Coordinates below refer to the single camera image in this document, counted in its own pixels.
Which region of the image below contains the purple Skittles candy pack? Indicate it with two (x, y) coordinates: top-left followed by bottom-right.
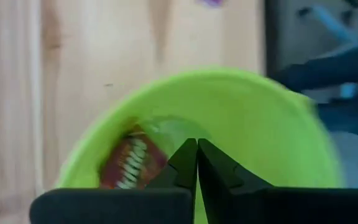
(197, 0), (225, 7)
(99, 124), (169, 190)

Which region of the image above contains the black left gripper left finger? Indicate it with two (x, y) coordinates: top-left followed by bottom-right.
(29, 138), (198, 224)

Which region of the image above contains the green plastic bucket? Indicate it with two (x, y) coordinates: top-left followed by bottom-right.
(54, 67), (346, 224)

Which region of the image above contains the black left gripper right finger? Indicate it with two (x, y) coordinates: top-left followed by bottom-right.
(197, 138), (358, 224)

